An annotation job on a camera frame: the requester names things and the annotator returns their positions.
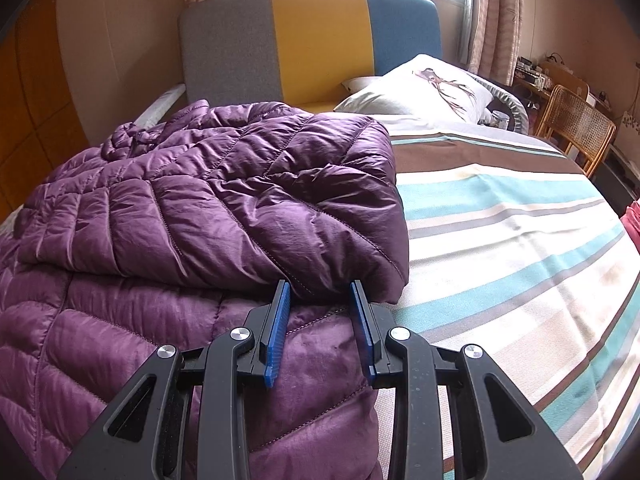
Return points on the purple quilted down jacket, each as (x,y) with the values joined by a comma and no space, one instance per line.
(200,210)

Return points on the pink cloth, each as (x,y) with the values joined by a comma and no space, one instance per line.
(632,225)

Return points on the grey yellow blue headboard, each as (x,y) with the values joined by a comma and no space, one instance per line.
(320,45)

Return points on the metal can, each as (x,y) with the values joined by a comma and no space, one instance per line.
(500,119)

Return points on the cluttered wooden desk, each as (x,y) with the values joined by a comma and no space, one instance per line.
(565,80)

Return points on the striped bed sheet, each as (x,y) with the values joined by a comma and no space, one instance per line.
(500,240)

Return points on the rattan chair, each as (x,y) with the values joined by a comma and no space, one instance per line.
(580,120)

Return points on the grey padded crib rail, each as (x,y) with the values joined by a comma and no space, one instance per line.
(510,102)

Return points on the plain white pillow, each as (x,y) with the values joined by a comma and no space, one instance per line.
(359,84)

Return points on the white deer print pillow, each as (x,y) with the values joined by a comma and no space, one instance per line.
(425,85)

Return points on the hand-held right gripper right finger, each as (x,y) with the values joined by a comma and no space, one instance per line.
(362,330)

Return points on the orange wooden wardrobe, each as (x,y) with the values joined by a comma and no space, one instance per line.
(35,110)

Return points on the white bed side rail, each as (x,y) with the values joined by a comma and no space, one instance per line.
(160,105)

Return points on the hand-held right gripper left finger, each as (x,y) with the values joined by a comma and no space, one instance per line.
(278,330)

